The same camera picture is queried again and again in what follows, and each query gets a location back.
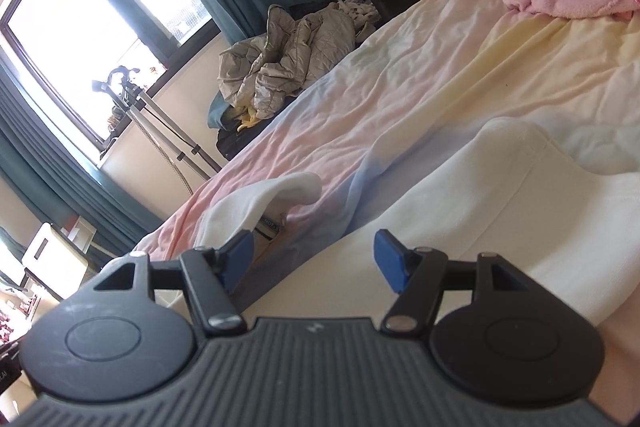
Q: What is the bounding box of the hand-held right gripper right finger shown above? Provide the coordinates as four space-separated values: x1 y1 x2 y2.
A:
374 229 533 337

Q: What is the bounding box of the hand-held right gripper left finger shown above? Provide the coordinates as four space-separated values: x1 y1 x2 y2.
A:
92 229 255 337

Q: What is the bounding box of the cream fleece garment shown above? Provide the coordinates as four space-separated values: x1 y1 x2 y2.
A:
170 117 640 329

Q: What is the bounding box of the black bag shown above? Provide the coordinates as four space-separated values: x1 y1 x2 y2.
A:
216 127 262 160

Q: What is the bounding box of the yellow cloth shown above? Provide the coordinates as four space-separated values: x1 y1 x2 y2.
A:
235 107 263 132

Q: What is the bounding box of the teal cushion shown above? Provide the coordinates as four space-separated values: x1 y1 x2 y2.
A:
207 97 232 131

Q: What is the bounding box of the small white box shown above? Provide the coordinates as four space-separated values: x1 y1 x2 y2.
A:
65 216 97 249

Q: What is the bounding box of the standing garment steamer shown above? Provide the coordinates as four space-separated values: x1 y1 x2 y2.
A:
92 66 224 196

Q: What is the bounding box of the grey quilted jacket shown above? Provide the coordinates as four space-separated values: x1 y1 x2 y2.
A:
218 0 381 120

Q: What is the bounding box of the pastel bed cover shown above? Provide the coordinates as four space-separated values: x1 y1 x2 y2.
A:
132 0 640 268

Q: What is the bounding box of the dark framed window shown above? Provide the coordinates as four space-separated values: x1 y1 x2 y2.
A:
0 0 222 148

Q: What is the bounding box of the white chair with black frame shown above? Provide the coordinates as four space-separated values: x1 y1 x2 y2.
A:
21 222 93 304

